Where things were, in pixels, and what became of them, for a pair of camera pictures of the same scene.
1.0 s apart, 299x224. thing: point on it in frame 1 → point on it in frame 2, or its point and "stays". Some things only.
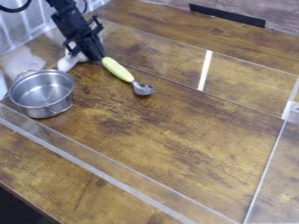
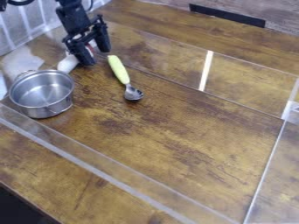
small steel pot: [41, 93] stays
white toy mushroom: [68, 62] stays
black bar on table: [240, 17] stays
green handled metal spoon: [141, 89] → [132, 94]
